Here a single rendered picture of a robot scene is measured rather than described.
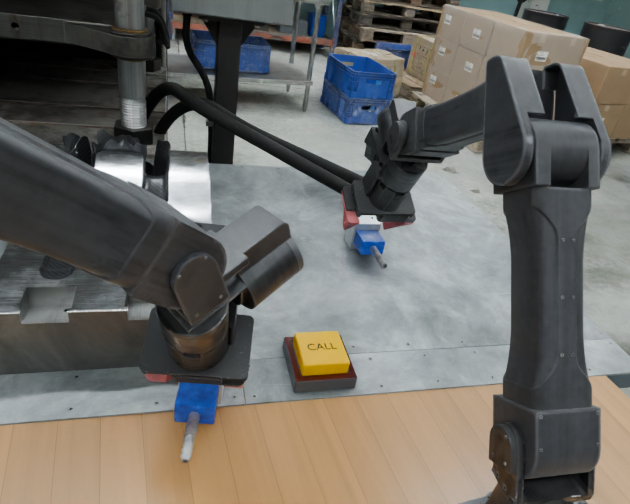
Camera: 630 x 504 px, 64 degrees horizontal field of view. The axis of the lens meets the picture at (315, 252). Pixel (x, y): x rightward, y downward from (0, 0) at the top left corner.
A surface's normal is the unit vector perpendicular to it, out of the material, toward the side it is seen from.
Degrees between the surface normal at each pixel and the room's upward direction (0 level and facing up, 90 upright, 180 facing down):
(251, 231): 21
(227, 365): 29
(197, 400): 1
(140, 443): 0
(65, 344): 90
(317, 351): 0
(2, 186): 88
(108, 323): 90
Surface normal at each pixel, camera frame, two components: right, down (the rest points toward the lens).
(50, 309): 0.15, -0.83
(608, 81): 0.38, 0.54
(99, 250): 0.58, 0.44
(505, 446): -0.97, -0.02
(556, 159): 0.22, 0.40
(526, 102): 0.23, -0.40
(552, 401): 0.25, -0.02
